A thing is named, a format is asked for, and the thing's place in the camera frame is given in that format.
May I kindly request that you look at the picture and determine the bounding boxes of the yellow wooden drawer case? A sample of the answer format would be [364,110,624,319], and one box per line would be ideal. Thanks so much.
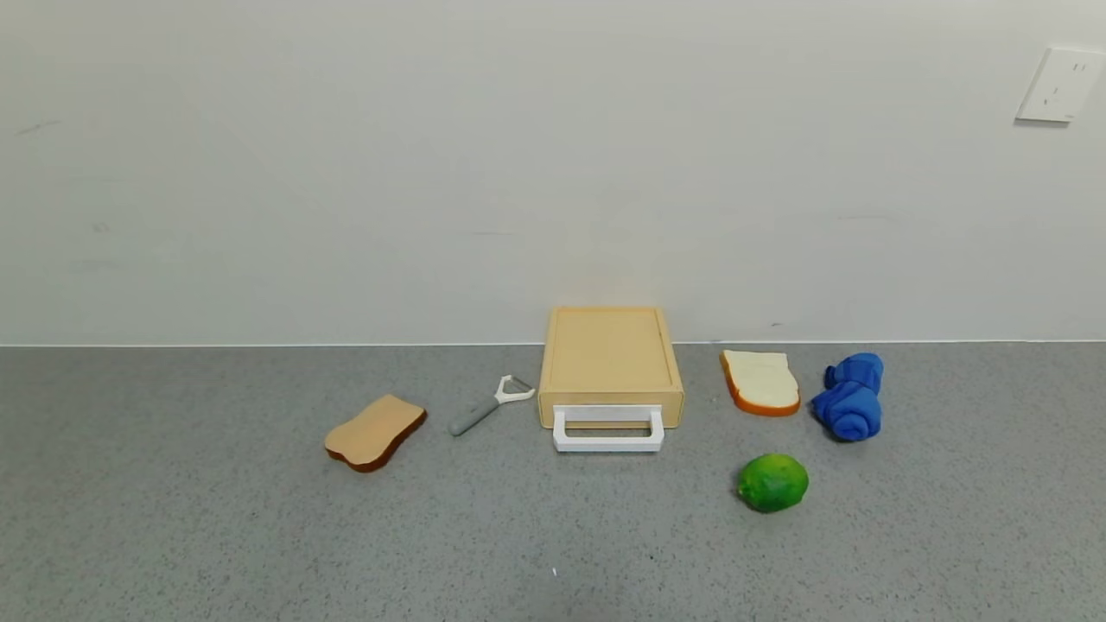
[537,307,685,402]

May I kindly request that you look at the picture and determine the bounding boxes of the brown toast slice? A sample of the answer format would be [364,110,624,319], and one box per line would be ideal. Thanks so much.
[324,395,428,473]

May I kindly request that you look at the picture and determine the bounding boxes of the green lime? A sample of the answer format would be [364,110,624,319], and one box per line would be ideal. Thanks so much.
[737,454,810,514]

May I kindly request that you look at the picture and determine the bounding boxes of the white bread slice orange crust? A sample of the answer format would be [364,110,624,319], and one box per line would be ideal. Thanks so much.
[720,349,802,417]

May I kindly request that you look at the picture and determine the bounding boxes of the white wall socket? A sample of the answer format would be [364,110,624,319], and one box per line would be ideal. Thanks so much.
[1016,47,1106,124]

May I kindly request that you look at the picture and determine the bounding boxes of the blue rolled towel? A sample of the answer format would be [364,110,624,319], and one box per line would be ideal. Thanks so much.
[810,352,885,442]

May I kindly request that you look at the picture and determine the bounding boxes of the grey handled white peeler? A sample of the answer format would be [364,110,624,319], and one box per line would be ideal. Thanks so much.
[448,374,537,437]

